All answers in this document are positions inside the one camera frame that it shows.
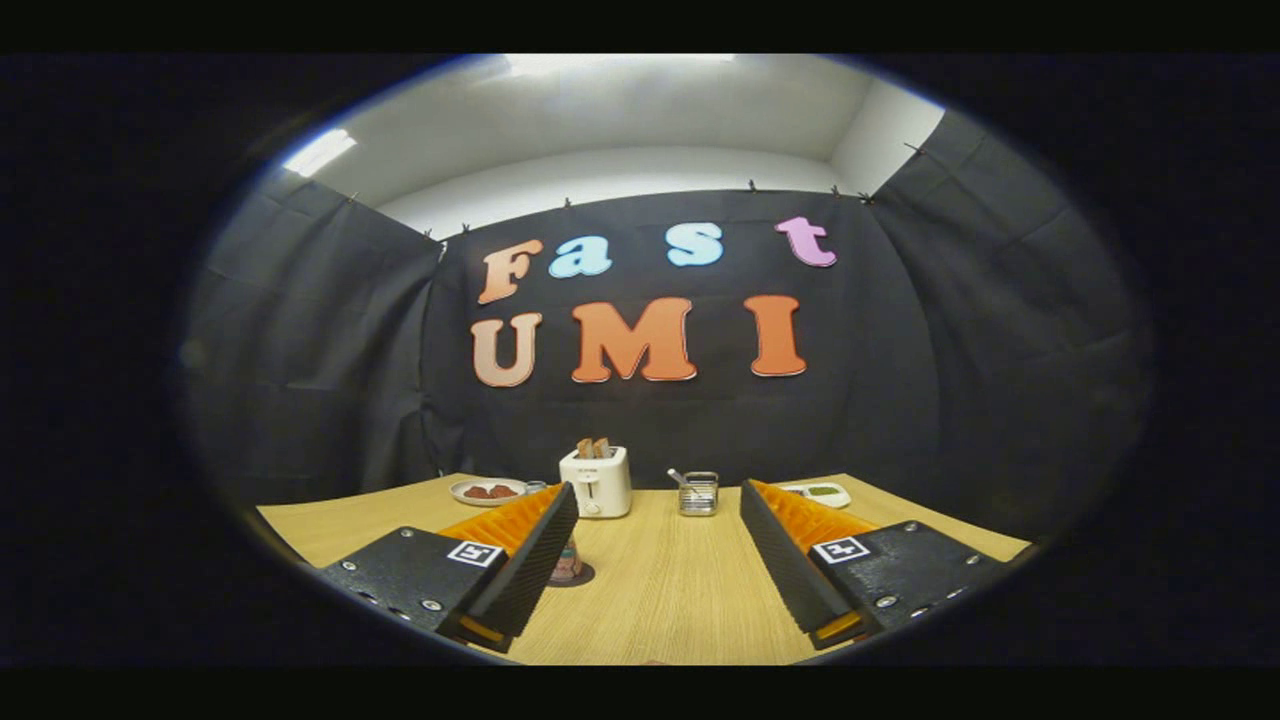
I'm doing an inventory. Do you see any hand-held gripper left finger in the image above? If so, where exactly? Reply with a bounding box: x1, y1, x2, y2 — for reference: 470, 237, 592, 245
318, 482, 580, 653

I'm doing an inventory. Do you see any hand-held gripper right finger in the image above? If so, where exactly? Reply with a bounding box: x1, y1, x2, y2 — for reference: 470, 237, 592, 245
740, 479, 1009, 651

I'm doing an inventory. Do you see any white plate with green food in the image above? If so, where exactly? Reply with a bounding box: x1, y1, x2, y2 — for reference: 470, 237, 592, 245
780, 482, 853, 509

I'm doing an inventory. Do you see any wooden table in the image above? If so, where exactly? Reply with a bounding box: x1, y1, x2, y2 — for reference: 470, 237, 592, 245
255, 473, 1031, 666

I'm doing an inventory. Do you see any white toaster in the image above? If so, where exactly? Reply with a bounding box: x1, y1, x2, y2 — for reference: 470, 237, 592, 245
559, 446, 633, 519

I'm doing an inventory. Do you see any narrow ceiling light panel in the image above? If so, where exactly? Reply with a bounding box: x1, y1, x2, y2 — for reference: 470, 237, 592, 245
283, 128, 358, 178

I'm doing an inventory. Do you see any wide ceiling light panel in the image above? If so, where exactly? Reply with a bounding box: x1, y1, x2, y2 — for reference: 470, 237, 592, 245
505, 55, 736, 76

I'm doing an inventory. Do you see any wire mesh basket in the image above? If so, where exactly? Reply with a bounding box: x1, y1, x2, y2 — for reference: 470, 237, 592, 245
667, 468, 720, 517

